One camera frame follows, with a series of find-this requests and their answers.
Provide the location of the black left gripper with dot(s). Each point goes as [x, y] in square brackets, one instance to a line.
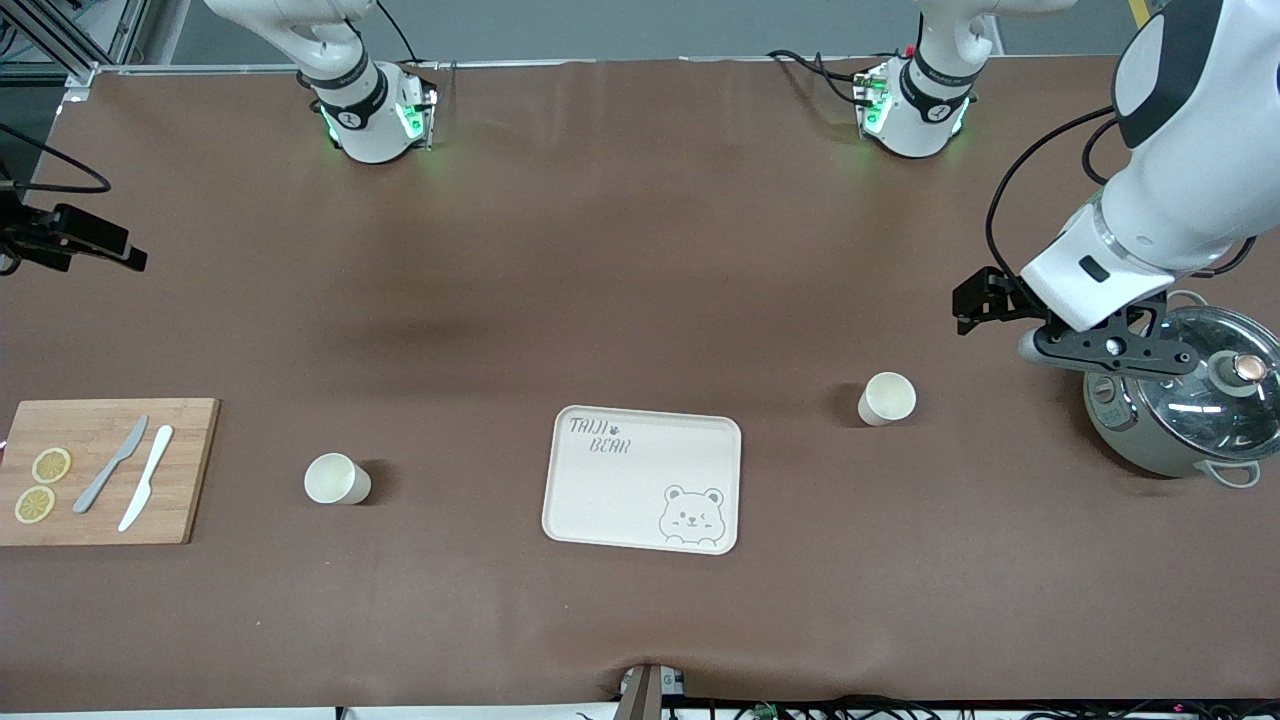
[1003, 294]

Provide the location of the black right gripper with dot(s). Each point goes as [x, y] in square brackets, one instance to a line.
[52, 233]

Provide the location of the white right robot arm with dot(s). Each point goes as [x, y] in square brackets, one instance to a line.
[360, 120]

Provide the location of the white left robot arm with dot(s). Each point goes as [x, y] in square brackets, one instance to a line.
[1180, 200]

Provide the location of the cream tray with bear print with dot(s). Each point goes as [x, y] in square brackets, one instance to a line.
[620, 490]

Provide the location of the grey pot with glass lid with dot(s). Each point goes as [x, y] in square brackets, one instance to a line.
[1120, 430]

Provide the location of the grey plastic knife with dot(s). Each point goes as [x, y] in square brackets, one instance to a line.
[110, 465]

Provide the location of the lemon slice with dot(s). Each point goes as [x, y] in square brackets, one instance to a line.
[35, 504]
[51, 465]

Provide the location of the white plastic knife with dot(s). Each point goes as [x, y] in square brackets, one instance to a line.
[148, 480]

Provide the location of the glass pot lid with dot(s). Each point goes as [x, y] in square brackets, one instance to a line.
[1220, 410]

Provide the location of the wooden cutting board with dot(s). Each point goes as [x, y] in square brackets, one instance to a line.
[180, 500]

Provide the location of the brown table cover sheet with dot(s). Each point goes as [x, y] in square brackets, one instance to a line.
[600, 250]

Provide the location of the aluminium frame profile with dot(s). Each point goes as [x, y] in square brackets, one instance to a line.
[80, 72]

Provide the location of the grey metal clamp bracket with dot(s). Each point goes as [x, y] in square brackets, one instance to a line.
[648, 695]

